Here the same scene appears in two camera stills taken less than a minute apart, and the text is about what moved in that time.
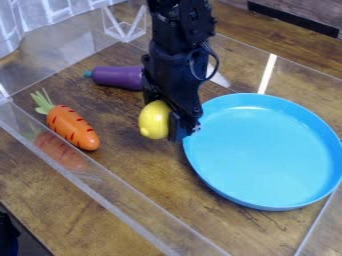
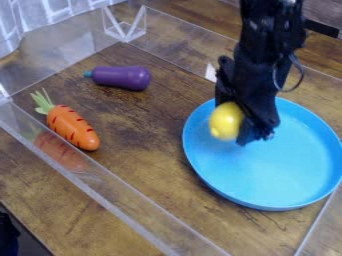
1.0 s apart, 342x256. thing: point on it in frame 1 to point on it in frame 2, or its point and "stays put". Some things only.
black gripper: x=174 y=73 to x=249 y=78
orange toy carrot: x=67 y=122 stays put
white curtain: x=22 y=14 stays put
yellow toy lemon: x=154 y=119 to x=226 y=120
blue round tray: x=265 y=151 stays put
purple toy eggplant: x=119 y=76 stays put
